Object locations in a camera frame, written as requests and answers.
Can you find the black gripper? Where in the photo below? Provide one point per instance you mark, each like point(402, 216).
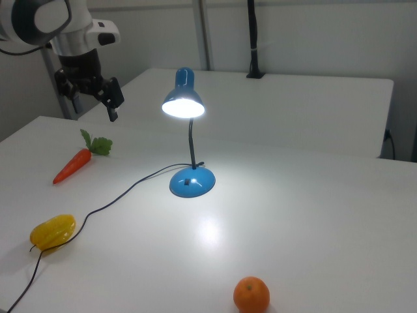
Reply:
point(81, 71)

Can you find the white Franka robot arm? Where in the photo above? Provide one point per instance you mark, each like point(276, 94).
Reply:
point(49, 19)

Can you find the blue desk lamp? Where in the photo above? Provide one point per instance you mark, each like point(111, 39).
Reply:
point(192, 182)

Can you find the orange toy carrot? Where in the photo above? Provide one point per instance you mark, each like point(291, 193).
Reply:
point(76, 163)

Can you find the yellow toy starfruit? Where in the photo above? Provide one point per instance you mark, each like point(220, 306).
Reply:
point(53, 232)

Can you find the white adjacent table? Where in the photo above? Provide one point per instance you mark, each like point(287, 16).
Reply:
point(293, 114)

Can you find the orange toy mandarin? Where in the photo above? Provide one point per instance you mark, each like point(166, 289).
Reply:
point(251, 294)

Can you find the grey metal frame post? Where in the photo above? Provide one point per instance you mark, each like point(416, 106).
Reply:
point(203, 32)
point(57, 88)

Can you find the black clamped camera pole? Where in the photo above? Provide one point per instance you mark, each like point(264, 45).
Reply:
point(254, 39)

